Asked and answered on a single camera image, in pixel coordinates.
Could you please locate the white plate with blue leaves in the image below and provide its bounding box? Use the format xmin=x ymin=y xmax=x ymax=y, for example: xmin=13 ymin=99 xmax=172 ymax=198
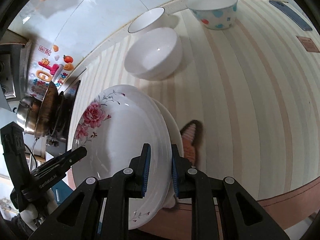
xmin=153 ymin=99 xmax=184 ymax=209

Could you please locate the white plate with pink rose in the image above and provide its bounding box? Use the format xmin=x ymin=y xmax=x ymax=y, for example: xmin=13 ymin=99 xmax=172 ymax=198
xmin=72 ymin=85 xmax=171 ymax=229

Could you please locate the gloved left hand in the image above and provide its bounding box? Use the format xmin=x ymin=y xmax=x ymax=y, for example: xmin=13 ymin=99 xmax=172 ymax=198
xmin=7 ymin=189 xmax=58 ymax=239

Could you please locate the steel pot on stove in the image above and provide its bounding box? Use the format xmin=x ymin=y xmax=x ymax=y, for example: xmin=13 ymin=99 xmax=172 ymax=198
xmin=16 ymin=96 xmax=42 ymax=135

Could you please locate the striped table mat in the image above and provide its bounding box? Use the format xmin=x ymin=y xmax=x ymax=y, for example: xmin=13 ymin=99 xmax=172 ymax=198
xmin=70 ymin=0 xmax=319 ymax=199

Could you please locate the plain white bowl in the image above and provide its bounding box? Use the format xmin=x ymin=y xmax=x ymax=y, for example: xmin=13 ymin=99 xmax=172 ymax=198
xmin=124 ymin=27 xmax=183 ymax=81

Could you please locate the brown card on table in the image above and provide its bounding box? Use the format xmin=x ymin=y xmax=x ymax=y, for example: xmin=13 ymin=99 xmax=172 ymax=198
xmin=297 ymin=36 xmax=319 ymax=53

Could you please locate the white bowl with coloured spots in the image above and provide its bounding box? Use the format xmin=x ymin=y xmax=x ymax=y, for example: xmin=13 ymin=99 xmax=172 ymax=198
xmin=187 ymin=0 xmax=238 ymax=30

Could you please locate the white bowl with dark rim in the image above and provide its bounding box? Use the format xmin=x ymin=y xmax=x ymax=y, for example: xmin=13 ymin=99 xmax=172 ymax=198
xmin=127 ymin=7 xmax=168 ymax=36

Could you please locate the blue smartphone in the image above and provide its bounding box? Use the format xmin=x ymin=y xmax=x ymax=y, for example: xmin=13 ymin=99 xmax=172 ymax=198
xmin=269 ymin=0 xmax=313 ymax=31

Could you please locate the colourful wall sticker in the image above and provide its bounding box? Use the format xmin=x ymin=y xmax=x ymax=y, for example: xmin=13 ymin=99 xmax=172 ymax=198
xmin=26 ymin=44 xmax=75 ymax=100

